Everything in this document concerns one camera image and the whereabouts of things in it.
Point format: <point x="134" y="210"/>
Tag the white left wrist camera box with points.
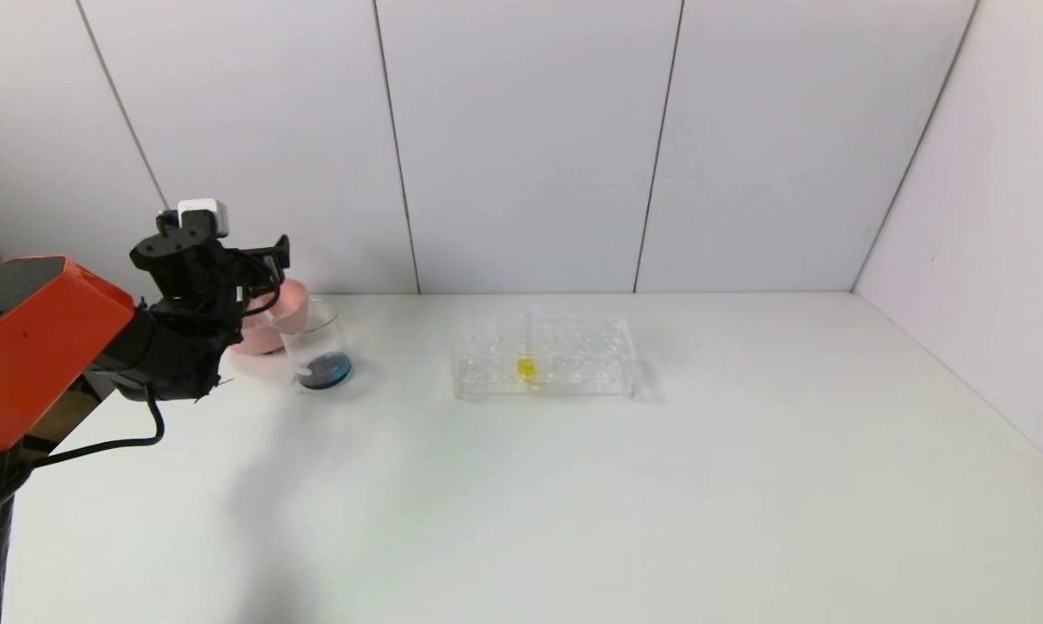
<point x="203" y="212"/>

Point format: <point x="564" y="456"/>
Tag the clear acrylic test tube rack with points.
<point x="573" y="381"/>

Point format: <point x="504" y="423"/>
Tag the pink bowl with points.
<point x="296" y="299"/>

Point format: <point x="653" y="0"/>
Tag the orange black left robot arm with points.
<point x="36" y="347"/>

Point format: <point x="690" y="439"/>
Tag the test tube with yellow pigment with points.
<point x="527" y="370"/>

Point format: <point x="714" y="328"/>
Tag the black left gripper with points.
<point x="279" y="251"/>

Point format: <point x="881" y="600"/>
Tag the clear glass beaker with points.
<point x="322" y="373"/>

